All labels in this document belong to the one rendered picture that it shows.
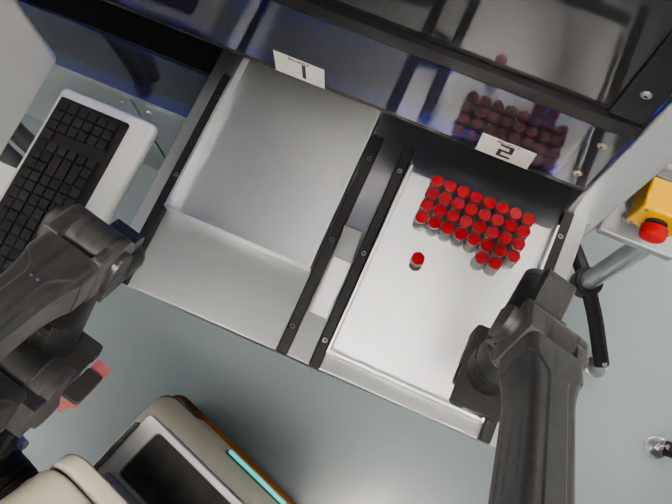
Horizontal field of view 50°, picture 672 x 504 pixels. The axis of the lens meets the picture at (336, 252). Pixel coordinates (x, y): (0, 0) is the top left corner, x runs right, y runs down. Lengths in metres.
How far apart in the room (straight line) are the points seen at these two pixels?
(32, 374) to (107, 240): 0.18
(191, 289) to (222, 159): 0.23
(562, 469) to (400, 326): 0.63
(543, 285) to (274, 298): 0.52
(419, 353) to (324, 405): 0.90
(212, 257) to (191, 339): 0.90
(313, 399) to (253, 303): 0.89
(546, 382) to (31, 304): 0.44
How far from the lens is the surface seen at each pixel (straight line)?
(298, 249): 1.20
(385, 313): 1.18
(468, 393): 0.88
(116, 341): 2.15
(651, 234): 1.17
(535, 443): 0.59
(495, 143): 1.12
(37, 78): 1.47
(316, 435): 2.04
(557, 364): 0.68
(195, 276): 1.21
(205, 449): 1.79
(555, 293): 0.81
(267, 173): 1.25
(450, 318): 1.19
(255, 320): 1.18
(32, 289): 0.68
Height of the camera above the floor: 2.04
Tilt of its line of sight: 75 degrees down
